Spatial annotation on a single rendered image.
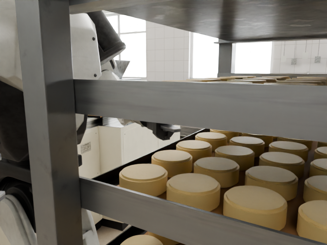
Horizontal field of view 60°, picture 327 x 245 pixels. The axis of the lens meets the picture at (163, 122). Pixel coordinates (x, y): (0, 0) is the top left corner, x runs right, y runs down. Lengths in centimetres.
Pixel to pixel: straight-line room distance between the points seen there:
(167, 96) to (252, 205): 11
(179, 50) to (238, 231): 502
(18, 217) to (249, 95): 57
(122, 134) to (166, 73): 333
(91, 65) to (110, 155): 157
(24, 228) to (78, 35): 41
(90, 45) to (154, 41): 482
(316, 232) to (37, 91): 23
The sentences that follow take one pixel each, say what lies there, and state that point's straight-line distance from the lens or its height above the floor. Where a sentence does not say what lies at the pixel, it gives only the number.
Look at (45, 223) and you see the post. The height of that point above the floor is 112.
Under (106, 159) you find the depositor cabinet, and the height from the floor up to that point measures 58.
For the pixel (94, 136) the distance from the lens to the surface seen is 213.
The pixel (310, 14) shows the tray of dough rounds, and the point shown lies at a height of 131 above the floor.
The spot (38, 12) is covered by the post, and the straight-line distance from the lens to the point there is 24.
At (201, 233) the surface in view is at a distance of 22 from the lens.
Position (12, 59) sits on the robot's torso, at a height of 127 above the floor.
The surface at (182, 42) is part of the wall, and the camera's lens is 516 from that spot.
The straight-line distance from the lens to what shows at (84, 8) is 27.
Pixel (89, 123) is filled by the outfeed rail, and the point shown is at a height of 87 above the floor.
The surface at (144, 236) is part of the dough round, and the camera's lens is 36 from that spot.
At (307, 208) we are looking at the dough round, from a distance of 25.
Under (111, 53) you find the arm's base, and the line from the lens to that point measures 77.
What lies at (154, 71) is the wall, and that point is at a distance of 543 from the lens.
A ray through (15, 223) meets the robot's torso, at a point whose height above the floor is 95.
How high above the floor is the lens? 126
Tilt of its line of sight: 11 degrees down
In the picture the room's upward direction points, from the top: straight up
